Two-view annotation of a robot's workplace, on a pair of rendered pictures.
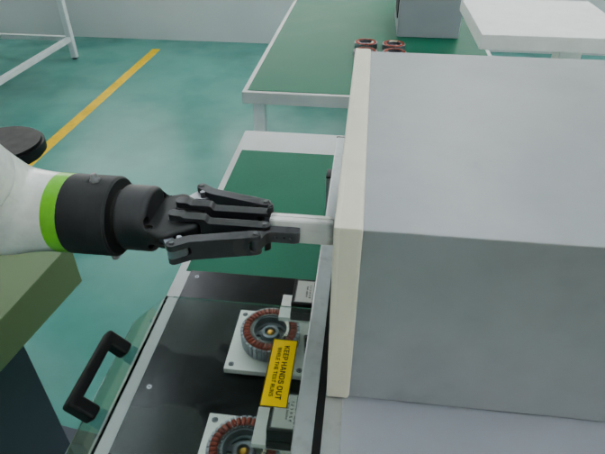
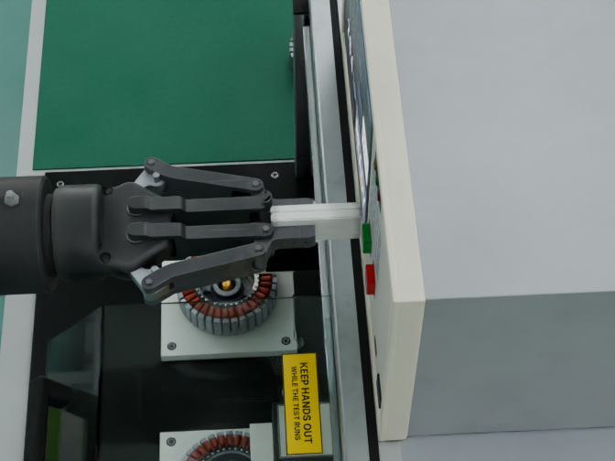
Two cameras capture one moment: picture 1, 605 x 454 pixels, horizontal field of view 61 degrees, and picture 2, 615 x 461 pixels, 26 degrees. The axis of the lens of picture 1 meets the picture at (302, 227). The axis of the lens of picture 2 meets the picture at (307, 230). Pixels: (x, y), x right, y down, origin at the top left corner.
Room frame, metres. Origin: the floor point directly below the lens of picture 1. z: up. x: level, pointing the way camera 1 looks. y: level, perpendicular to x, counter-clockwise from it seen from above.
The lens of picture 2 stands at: (-0.13, 0.11, 2.06)
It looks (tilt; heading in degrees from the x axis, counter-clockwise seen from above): 55 degrees down; 350
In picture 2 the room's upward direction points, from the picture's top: straight up
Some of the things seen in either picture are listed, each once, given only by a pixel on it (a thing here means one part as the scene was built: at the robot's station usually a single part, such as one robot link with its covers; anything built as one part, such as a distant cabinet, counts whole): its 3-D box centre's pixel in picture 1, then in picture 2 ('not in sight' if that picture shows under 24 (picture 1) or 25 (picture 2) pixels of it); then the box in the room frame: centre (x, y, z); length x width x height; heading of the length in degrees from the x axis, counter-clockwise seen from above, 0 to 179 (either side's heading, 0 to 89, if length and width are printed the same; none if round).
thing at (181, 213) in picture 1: (220, 230); (201, 241); (0.46, 0.09, 1.21); 0.11 x 0.01 x 0.04; 82
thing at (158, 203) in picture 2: (225, 216); (201, 214); (0.48, 0.09, 1.21); 0.11 x 0.01 x 0.04; 85
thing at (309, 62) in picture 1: (372, 98); not in sight; (2.89, -0.41, 0.37); 1.85 x 1.10 x 0.75; 173
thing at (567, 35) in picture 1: (519, 101); not in sight; (1.38, -0.61, 0.98); 0.37 x 0.35 x 0.46; 173
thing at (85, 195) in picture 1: (103, 217); (20, 238); (0.49, 0.23, 1.20); 0.09 x 0.06 x 0.12; 173
